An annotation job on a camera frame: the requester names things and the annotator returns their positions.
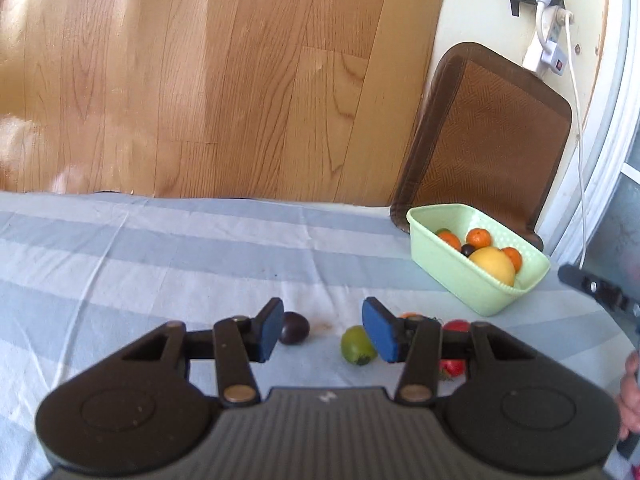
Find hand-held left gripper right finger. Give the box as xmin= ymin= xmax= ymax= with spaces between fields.
xmin=362 ymin=296 xmax=544 ymax=406

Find large yellow grapefruit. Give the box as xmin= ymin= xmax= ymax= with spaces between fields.
xmin=468 ymin=247 xmax=516 ymax=287

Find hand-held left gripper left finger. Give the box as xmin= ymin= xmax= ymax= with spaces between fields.
xmin=120 ymin=297 xmax=285 ymax=407

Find green lime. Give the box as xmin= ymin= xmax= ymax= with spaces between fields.
xmin=341 ymin=325 xmax=378 ymax=366

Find dark purple plum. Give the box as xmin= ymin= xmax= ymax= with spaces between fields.
xmin=278 ymin=312 xmax=310 ymax=345

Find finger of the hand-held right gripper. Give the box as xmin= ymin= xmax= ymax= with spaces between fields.
xmin=557 ymin=263 xmax=640 ymax=352

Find person's right hand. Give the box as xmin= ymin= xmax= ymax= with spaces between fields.
xmin=618 ymin=350 xmax=640 ymax=440

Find striped blue white bedsheet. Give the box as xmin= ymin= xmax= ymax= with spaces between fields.
xmin=0 ymin=191 xmax=640 ymax=480

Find thin white cable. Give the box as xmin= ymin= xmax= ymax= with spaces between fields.
xmin=564 ymin=10 xmax=589 ymax=267

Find light green plastic basket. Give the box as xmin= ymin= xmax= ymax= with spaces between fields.
xmin=406 ymin=203 xmax=552 ymax=317

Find brown woven seat mat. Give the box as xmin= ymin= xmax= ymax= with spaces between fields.
xmin=389 ymin=41 xmax=573 ymax=253

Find white power strip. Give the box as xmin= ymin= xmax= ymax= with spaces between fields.
xmin=522 ymin=4 xmax=576 ymax=75

